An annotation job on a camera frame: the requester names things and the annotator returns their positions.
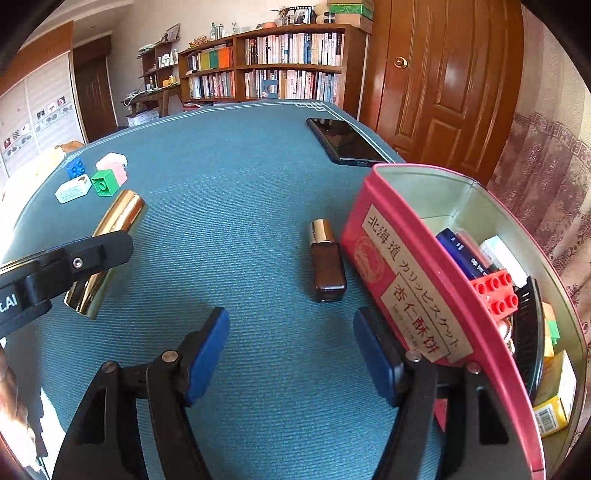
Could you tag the brown wooden door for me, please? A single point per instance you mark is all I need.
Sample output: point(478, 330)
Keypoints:
point(443, 92)

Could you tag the green gift box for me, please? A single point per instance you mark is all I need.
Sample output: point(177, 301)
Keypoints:
point(351, 9)

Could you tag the navy and white tube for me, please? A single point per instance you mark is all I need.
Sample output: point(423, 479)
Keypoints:
point(457, 251)

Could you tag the white sliding wardrobe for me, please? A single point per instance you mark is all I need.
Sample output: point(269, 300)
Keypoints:
point(41, 115)

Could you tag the pink and green toy block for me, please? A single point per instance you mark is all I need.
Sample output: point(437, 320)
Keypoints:
point(107, 182)

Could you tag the red tin box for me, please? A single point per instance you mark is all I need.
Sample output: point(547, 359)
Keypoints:
point(401, 258)

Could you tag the black comb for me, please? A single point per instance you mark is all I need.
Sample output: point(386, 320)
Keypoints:
point(528, 332)

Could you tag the small photo frame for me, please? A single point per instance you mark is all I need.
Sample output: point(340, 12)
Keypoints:
point(172, 33)

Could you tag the blue and white toy block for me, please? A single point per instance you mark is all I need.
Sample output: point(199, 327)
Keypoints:
point(76, 168)

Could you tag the wooden bookshelf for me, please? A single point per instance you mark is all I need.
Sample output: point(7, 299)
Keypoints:
point(234, 60)

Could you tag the yellow blanket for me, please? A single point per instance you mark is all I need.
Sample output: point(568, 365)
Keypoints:
point(69, 147)

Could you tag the film strip photo frame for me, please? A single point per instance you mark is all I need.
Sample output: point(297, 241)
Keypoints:
point(298, 16)

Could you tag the green and orange toy block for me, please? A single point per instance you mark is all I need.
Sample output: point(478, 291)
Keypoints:
point(551, 332)

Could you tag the brass door knob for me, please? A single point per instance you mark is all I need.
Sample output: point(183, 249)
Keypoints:
point(400, 62)

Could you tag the wooden side desk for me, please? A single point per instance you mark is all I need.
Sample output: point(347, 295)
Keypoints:
point(152, 94)

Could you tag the patterned pink curtain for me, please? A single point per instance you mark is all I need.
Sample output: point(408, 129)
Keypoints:
point(540, 161)

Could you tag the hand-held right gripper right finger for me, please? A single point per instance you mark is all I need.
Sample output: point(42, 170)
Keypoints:
point(374, 360)

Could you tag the rows of books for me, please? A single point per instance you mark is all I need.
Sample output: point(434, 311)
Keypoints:
point(295, 48)

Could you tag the white yarn ball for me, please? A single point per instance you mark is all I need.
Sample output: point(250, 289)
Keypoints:
point(322, 14)

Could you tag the yellow-green carton box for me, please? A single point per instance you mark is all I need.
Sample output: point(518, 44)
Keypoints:
point(558, 392)

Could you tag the black smartphone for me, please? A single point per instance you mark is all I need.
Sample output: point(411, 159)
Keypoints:
point(346, 141)

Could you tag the cardboard box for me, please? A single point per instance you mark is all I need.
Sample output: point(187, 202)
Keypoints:
point(351, 23)

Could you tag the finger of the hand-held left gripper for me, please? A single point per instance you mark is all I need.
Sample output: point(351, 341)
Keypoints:
point(83, 263)

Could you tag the red and white toy block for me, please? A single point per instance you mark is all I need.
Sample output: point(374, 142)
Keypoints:
point(496, 295)

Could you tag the light blue small box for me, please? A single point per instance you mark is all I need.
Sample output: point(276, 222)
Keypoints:
point(71, 190)

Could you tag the dark wooden inner door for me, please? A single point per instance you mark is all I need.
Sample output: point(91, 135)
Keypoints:
point(94, 92)

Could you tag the clear glass bottle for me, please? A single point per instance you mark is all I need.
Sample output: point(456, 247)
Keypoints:
point(213, 32)

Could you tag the brown bottle with gold cap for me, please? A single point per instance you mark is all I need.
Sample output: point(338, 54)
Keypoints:
point(328, 272)

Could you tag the gold metal tube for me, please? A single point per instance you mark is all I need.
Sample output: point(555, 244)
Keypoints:
point(120, 212)

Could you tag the teal desktop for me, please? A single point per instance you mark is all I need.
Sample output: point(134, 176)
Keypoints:
point(231, 184)

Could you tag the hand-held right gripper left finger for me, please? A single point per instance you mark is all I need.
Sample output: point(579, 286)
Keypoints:
point(210, 355)

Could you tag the small wooden shelf unit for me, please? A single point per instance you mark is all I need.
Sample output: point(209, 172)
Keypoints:
point(159, 64)

